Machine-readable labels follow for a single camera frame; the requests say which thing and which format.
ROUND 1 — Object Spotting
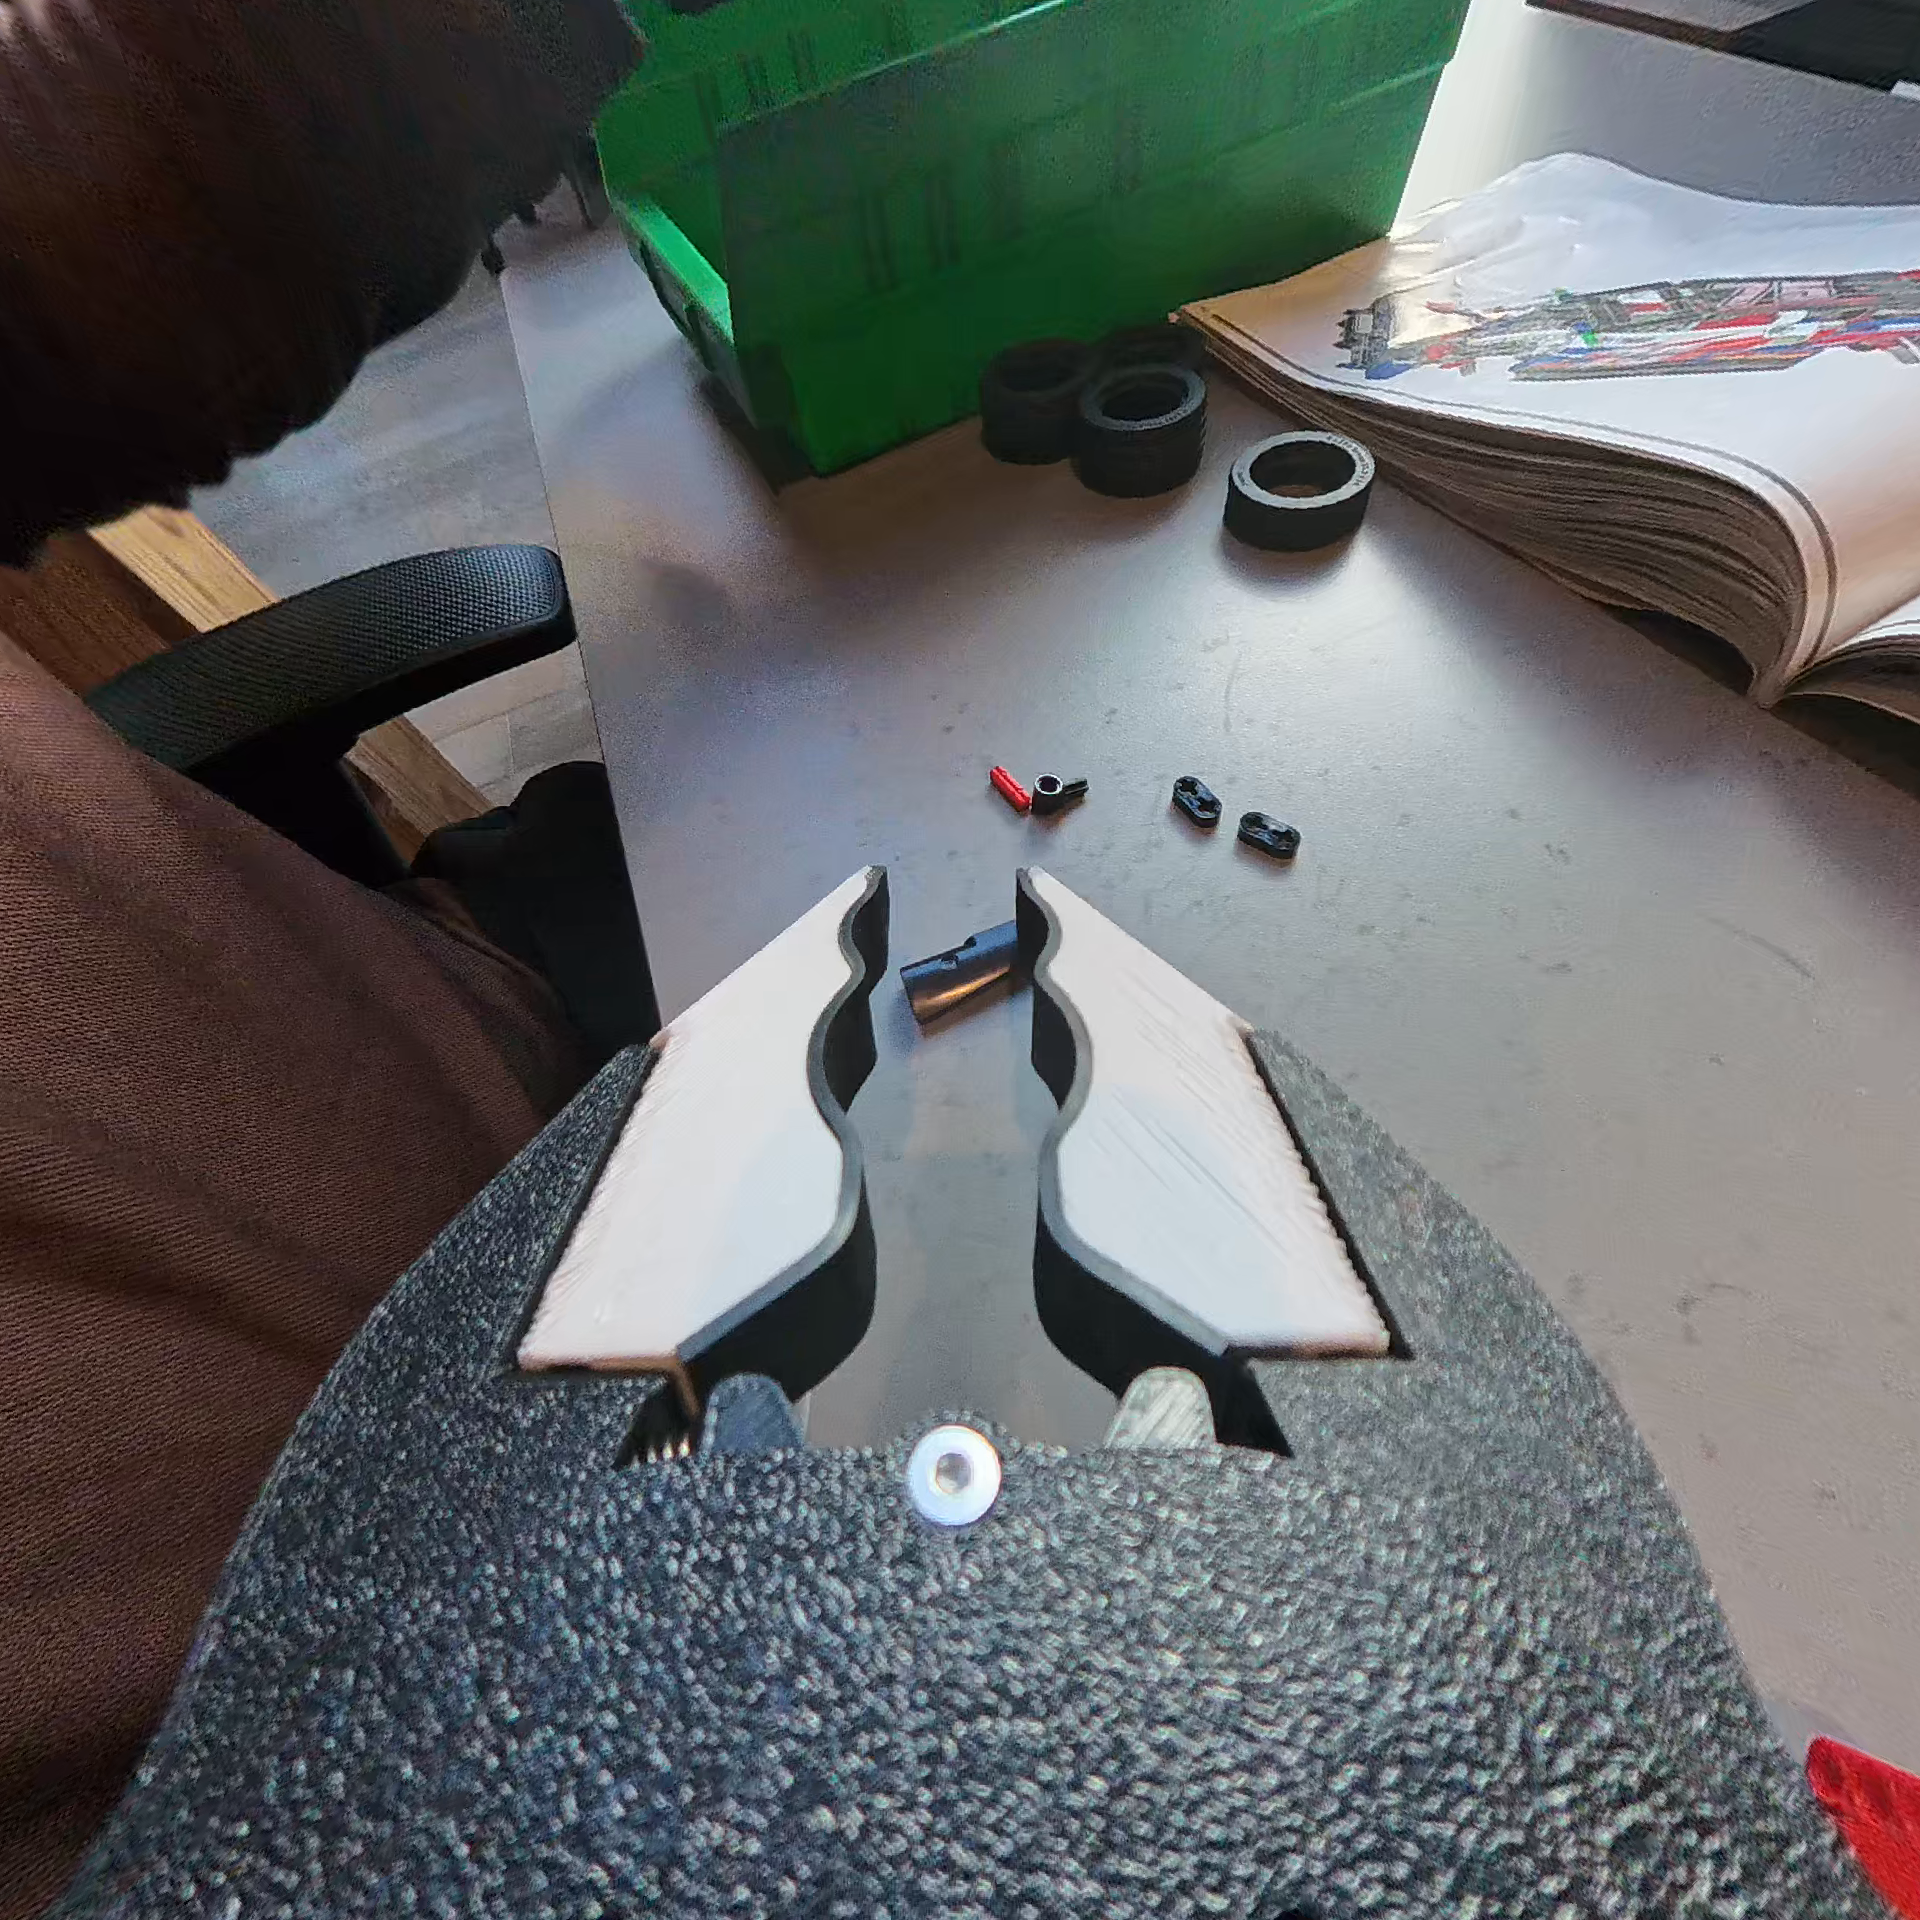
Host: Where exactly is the black chair armrest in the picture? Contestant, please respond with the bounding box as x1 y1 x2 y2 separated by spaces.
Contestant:
86 545 577 887

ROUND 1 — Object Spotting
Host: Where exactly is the black rubber tyre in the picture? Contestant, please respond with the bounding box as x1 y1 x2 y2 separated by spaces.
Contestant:
978 344 1103 467
1222 433 1378 554
1094 322 1209 393
1072 368 1209 500

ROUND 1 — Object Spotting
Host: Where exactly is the person's left forearm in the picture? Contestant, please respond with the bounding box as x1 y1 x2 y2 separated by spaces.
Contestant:
0 0 649 569

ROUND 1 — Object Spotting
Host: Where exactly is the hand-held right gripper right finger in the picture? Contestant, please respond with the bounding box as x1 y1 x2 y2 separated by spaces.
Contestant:
1016 867 1397 1412

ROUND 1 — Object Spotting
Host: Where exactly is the green plastic bin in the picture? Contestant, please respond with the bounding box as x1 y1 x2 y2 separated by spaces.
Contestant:
591 0 1471 490

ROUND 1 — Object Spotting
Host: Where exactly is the instruction booklet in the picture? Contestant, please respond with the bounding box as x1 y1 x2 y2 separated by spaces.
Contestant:
1177 152 1920 730

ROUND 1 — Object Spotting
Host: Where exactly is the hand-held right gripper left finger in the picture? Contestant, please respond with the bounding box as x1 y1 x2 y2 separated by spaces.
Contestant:
516 867 889 1420

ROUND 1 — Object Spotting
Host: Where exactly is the black long panel piece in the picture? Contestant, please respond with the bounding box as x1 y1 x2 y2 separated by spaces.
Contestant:
901 929 1023 1028

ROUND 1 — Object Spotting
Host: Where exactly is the partly built toy car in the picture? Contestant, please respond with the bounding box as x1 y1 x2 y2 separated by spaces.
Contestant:
1808 1738 1920 1920

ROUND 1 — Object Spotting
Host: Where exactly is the toy car set box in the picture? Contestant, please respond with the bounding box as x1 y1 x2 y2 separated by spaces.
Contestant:
1529 0 1920 91

